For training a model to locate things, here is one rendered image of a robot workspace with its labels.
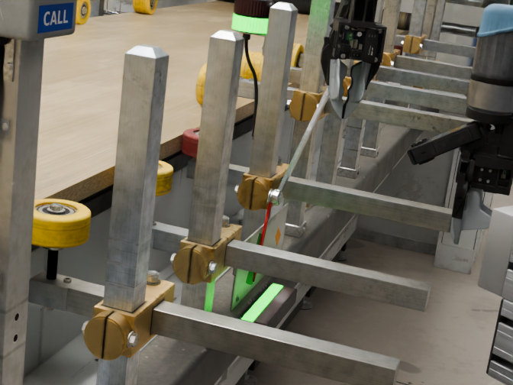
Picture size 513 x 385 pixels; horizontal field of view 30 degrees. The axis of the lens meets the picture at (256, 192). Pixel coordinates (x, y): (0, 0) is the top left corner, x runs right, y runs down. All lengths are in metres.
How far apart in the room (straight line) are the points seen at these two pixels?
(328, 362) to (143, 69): 0.37
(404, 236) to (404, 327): 0.82
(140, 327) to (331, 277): 0.32
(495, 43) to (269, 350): 0.59
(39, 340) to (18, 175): 0.63
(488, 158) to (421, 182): 2.52
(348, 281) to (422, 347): 1.89
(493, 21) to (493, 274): 0.48
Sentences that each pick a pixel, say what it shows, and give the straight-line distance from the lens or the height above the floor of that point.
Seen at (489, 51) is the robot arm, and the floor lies 1.11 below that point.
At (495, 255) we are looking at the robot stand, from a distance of 1.05.
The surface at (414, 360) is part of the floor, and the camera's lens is 3.06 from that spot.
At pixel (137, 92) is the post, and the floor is 1.07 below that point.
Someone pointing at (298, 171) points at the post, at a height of 0.82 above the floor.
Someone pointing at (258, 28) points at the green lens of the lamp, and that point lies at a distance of 1.45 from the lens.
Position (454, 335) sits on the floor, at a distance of 3.30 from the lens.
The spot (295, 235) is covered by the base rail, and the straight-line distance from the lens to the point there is 1.77.
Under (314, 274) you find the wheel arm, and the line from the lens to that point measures 1.29.
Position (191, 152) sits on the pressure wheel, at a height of 0.88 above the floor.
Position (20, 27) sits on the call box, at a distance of 0.72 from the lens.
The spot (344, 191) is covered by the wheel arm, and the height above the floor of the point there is 0.86.
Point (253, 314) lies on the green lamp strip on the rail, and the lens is 1.41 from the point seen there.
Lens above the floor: 1.26
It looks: 16 degrees down
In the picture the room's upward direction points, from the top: 7 degrees clockwise
